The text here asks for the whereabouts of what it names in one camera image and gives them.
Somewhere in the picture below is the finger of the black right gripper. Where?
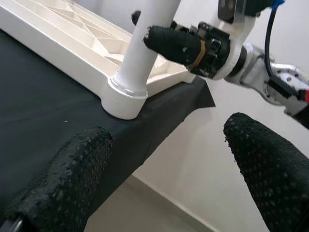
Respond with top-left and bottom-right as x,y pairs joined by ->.
143,25 -> 207,67
131,10 -> 142,25

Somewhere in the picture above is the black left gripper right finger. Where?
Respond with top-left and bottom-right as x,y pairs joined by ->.
222,111 -> 309,232

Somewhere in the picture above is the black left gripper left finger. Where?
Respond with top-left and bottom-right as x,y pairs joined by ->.
2,125 -> 113,232

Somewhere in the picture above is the white plastic table leg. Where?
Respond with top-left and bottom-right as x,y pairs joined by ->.
113,0 -> 182,94

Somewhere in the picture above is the yellow rubber band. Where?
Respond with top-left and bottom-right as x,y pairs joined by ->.
188,40 -> 206,67

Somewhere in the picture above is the white plastic table top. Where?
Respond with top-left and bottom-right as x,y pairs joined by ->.
0,0 -> 196,120

